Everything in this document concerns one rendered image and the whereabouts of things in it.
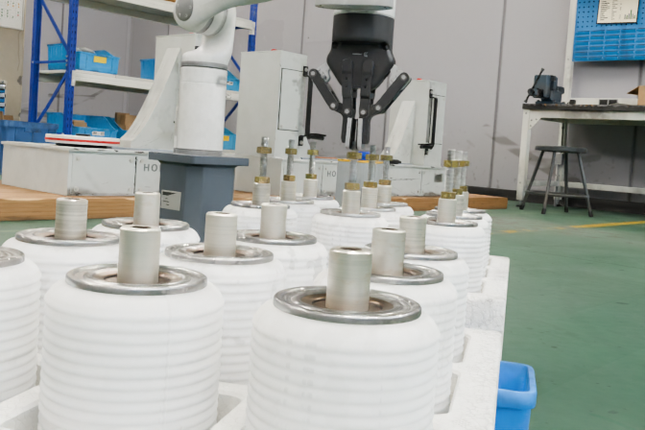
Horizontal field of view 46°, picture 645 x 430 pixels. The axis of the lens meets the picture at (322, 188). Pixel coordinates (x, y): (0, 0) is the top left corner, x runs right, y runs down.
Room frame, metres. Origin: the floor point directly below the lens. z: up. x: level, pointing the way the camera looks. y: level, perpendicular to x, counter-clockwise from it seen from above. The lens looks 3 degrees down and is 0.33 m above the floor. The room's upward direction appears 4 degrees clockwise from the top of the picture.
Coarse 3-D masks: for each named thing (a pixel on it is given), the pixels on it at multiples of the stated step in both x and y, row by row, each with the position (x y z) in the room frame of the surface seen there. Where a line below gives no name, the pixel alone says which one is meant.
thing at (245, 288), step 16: (160, 256) 0.51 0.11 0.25; (208, 272) 0.48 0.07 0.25; (224, 272) 0.49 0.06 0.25; (240, 272) 0.49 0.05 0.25; (256, 272) 0.50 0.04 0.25; (272, 272) 0.51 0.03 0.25; (224, 288) 0.48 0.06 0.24; (240, 288) 0.49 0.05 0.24; (256, 288) 0.49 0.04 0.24; (272, 288) 0.50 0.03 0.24; (224, 304) 0.48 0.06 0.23; (240, 304) 0.49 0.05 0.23; (256, 304) 0.49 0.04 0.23; (224, 320) 0.48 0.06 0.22; (240, 320) 0.49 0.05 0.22; (224, 336) 0.48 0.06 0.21; (240, 336) 0.49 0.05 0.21; (224, 352) 0.48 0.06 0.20; (240, 352) 0.49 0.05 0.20; (224, 368) 0.48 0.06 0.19; (240, 368) 0.49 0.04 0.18; (240, 384) 0.49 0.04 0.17
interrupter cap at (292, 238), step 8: (240, 232) 0.65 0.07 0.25; (248, 232) 0.65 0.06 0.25; (256, 232) 0.66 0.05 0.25; (288, 232) 0.67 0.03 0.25; (296, 232) 0.67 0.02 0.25; (240, 240) 0.61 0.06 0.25; (248, 240) 0.61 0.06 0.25; (256, 240) 0.61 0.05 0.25; (264, 240) 0.61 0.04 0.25; (272, 240) 0.61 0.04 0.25; (280, 240) 0.61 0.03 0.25; (288, 240) 0.61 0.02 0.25; (296, 240) 0.61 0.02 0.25; (304, 240) 0.62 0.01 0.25; (312, 240) 0.63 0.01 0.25
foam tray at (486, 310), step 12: (492, 264) 1.10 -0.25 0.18; (504, 264) 1.11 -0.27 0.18; (492, 276) 0.98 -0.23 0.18; (504, 276) 0.99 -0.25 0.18; (492, 288) 0.89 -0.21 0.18; (504, 288) 0.90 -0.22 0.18; (468, 300) 0.83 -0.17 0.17; (480, 300) 0.83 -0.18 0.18; (492, 300) 0.82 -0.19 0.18; (504, 300) 0.83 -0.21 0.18; (468, 312) 0.83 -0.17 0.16; (480, 312) 0.83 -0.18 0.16; (492, 312) 0.82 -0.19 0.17; (504, 312) 0.82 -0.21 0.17; (468, 324) 0.83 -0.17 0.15; (480, 324) 0.83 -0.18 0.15; (492, 324) 0.82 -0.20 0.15
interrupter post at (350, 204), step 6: (348, 192) 0.93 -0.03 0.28; (354, 192) 0.93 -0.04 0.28; (360, 192) 0.94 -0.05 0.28; (348, 198) 0.93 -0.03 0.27; (354, 198) 0.93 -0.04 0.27; (342, 204) 0.94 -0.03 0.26; (348, 204) 0.93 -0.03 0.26; (354, 204) 0.93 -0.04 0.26; (342, 210) 0.94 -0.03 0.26; (348, 210) 0.93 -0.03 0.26; (354, 210) 0.93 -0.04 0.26
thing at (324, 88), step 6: (312, 72) 0.94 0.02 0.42; (318, 72) 0.94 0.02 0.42; (312, 78) 0.95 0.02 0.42; (318, 78) 0.94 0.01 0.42; (318, 84) 0.94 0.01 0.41; (324, 84) 0.94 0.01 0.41; (324, 90) 0.94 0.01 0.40; (330, 90) 0.95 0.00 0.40; (324, 96) 0.94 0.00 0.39; (330, 96) 0.94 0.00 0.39; (336, 96) 0.96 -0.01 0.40; (330, 102) 0.94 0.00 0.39; (336, 102) 0.94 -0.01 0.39; (330, 108) 0.94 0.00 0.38; (336, 108) 0.94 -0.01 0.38
